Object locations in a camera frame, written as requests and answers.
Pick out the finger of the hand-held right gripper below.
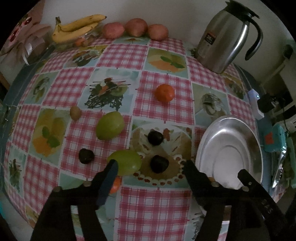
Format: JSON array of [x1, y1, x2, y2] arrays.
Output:
[[238, 169, 285, 223]]

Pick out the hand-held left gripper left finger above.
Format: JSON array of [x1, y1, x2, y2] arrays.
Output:
[[30, 159, 119, 241]]

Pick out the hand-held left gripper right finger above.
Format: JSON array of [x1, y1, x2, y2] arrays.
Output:
[[183, 160, 288, 241]]

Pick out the orange mandarin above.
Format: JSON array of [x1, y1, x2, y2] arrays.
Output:
[[109, 176, 122, 194], [155, 84, 175, 103]]

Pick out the dark plum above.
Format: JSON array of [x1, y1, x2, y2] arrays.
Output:
[[147, 130, 164, 146], [79, 148, 95, 165], [150, 155, 169, 174]]

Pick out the steel plate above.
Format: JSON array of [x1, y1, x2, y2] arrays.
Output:
[[196, 115, 264, 189]]

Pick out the brown kiwi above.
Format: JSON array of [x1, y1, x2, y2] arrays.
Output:
[[70, 106, 82, 121]]

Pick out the silver foil bag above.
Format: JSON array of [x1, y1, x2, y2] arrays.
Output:
[[270, 148, 289, 189]]

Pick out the checked picture tablecloth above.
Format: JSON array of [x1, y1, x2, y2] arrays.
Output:
[[2, 35, 285, 241]]

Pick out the teal packet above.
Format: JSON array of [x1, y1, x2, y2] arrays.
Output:
[[264, 124, 287, 153]]

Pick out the large green apple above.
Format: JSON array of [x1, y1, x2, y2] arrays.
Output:
[[96, 111, 125, 141]]

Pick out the white power adapter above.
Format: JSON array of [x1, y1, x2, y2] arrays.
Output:
[[248, 89, 264, 120]]

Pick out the black device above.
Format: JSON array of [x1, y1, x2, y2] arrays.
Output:
[[259, 93, 281, 113]]

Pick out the steel thermos jug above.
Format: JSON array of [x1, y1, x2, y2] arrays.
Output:
[[195, 0, 264, 74]]

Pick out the clear glass bowl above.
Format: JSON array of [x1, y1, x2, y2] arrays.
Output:
[[52, 28, 102, 50]]

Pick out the small orange berries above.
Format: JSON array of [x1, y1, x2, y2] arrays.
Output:
[[74, 37, 92, 47]]

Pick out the red apple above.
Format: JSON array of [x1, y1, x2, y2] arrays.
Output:
[[147, 24, 169, 40], [125, 18, 148, 37], [102, 22, 125, 39]]

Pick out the clear glass jar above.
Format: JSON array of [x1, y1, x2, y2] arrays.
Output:
[[22, 35, 55, 66]]

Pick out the yellow banana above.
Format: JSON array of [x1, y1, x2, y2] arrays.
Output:
[[52, 22, 99, 44], [55, 14, 107, 33]]

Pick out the pink paper wrapping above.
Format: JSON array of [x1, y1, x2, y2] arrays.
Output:
[[0, 10, 52, 57]]

